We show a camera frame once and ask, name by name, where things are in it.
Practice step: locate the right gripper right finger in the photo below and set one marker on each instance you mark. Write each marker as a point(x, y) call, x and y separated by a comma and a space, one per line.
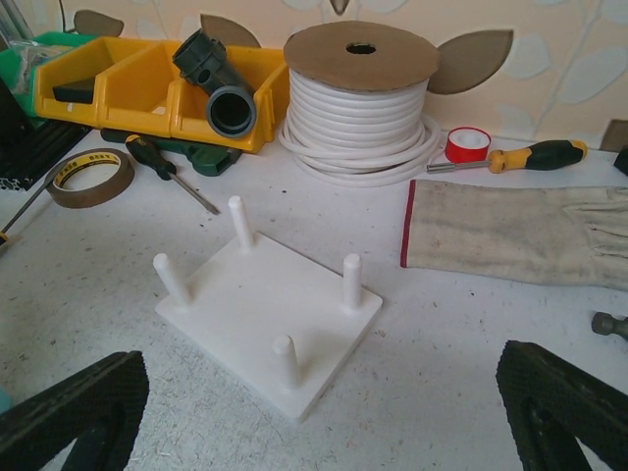
point(553, 408)

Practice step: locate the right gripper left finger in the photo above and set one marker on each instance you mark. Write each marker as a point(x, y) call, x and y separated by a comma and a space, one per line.
point(97, 412)

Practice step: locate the small orange-black screwdriver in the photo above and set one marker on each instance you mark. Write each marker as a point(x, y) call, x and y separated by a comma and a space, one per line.
point(8, 235)

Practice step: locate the steel claw hammer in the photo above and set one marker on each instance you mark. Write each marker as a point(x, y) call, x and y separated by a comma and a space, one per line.
point(605, 324)

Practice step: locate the beige work glove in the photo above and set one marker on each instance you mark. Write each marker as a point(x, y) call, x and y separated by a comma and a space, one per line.
point(566, 236)

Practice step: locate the brown packing tape roll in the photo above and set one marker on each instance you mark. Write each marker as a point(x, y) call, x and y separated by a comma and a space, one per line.
point(90, 178)

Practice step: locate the yellow-black bit driver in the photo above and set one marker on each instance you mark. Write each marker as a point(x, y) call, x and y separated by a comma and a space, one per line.
point(544, 156)

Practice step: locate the black case with sponge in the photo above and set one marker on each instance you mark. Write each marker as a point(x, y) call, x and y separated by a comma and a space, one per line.
point(621, 161)

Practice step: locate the black-yellow flathead screwdriver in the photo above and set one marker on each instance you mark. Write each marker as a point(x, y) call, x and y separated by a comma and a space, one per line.
point(157, 162)

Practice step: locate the black aluminium profile block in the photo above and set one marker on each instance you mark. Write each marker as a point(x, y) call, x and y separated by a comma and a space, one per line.
point(28, 151)

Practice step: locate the red white tape roll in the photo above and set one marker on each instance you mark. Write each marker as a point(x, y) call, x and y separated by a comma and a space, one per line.
point(467, 144)

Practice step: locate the black block in bin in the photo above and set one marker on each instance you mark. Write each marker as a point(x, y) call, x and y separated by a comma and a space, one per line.
point(79, 91)

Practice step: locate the yellow storage bins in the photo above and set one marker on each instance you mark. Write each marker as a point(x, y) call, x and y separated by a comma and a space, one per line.
point(138, 88)

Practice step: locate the green storage bin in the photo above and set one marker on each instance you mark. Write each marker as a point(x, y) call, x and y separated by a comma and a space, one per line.
point(18, 64)

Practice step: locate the grey plastic pipe fitting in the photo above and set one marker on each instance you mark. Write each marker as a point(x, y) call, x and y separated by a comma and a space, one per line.
point(203, 62)

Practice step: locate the white four-peg base plate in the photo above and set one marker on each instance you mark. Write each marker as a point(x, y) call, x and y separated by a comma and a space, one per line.
point(279, 322)

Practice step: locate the white cable spool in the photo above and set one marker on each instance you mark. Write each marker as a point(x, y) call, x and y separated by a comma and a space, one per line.
point(356, 103)

